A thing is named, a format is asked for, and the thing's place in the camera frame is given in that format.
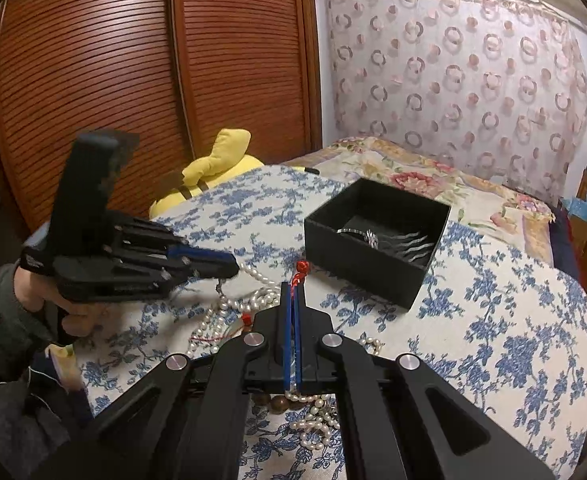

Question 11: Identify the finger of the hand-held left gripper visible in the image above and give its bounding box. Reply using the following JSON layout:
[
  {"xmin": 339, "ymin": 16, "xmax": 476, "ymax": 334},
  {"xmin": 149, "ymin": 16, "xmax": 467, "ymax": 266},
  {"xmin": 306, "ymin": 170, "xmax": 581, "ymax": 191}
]
[
  {"xmin": 114, "ymin": 212, "xmax": 240, "ymax": 275},
  {"xmin": 98, "ymin": 262, "xmax": 239, "ymax": 303}
]

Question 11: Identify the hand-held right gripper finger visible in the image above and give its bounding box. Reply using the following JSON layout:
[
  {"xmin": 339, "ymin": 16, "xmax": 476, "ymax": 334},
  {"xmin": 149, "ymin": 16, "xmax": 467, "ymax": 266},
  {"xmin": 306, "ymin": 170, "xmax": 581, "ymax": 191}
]
[
  {"xmin": 292, "ymin": 287, "xmax": 557, "ymax": 480},
  {"xmin": 28, "ymin": 281, "xmax": 294, "ymax": 480}
]

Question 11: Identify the red string bracelet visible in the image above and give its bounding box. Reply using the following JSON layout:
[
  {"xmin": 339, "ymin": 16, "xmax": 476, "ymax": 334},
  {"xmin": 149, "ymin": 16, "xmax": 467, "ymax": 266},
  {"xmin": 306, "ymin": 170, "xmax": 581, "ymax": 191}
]
[{"xmin": 193, "ymin": 259, "xmax": 310, "ymax": 348}]

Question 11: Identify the white pearl necklace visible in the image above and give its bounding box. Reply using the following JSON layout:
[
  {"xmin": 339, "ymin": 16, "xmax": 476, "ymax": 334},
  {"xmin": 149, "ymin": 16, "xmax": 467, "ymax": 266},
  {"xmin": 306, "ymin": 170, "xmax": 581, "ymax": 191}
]
[{"xmin": 186, "ymin": 260, "xmax": 385, "ymax": 461}]

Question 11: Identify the black jewelry box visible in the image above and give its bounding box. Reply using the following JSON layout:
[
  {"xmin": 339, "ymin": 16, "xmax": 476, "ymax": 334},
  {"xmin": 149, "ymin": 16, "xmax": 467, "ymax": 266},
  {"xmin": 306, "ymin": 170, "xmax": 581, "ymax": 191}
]
[{"xmin": 303, "ymin": 177, "xmax": 453, "ymax": 311}]

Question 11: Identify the person's left forearm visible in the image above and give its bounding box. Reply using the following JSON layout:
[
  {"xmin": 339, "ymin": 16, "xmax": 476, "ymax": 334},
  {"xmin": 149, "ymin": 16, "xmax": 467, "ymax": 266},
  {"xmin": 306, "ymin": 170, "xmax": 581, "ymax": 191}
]
[{"xmin": 0, "ymin": 260, "xmax": 56, "ymax": 393}]

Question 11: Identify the person's left hand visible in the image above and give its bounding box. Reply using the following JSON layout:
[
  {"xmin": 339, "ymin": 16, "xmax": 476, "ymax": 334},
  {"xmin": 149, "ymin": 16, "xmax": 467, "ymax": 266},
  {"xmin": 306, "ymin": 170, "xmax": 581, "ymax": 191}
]
[{"xmin": 13, "ymin": 262, "xmax": 110, "ymax": 339}]

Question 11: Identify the yellow plush toy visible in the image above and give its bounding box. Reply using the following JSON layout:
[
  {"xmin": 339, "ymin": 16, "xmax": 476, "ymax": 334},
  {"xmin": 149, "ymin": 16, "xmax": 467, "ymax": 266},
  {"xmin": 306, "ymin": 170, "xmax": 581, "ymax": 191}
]
[{"xmin": 148, "ymin": 128, "xmax": 266, "ymax": 218}]

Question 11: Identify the brown slatted wooden wardrobe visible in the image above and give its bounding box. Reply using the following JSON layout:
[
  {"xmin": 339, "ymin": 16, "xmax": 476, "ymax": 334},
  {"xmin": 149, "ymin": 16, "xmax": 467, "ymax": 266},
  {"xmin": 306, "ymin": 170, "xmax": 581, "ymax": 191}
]
[{"xmin": 0, "ymin": 0, "xmax": 323, "ymax": 241}]

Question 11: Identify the blue floral cloth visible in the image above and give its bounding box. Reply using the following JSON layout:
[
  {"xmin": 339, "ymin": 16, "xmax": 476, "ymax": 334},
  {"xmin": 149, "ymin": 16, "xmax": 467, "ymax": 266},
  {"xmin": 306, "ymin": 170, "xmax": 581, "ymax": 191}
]
[{"xmin": 73, "ymin": 164, "xmax": 587, "ymax": 480}]

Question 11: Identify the person's dark clothing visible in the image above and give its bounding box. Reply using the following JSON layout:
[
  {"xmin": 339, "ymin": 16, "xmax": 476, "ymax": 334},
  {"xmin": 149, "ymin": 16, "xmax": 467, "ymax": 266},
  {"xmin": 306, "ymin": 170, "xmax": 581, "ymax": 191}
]
[{"xmin": 0, "ymin": 347, "xmax": 95, "ymax": 480}]

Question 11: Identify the pink floral bedspread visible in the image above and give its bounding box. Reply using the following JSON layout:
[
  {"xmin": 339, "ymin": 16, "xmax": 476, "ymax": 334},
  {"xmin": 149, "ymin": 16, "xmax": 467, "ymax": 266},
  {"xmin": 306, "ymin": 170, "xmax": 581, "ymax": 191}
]
[{"xmin": 280, "ymin": 135, "xmax": 557, "ymax": 267}]

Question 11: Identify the dark blue blanket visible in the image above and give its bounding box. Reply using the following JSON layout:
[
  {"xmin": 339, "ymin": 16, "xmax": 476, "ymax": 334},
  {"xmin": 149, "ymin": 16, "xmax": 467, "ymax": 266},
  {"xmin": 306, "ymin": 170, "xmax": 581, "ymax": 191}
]
[{"xmin": 552, "ymin": 204, "xmax": 582, "ymax": 282}]

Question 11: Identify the circle patterned sheer curtain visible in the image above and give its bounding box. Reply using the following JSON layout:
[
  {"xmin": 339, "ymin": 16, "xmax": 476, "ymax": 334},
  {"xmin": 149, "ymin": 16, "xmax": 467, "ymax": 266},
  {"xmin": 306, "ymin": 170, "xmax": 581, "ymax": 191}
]
[{"xmin": 318, "ymin": 0, "xmax": 587, "ymax": 202}]

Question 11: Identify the brown wooden bead bracelet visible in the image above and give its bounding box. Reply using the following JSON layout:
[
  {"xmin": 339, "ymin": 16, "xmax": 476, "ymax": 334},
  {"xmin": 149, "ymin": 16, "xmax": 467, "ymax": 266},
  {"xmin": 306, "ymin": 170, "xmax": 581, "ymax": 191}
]
[{"xmin": 250, "ymin": 392, "xmax": 290, "ymax": 414}]

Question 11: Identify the silver bracelet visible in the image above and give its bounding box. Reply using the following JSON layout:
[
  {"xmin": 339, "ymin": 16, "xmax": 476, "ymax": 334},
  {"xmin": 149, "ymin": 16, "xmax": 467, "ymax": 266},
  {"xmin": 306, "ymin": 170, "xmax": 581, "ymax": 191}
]
[{"xmin": 336, "ymin": 226, "xmax": 383, "ymax": 249}]

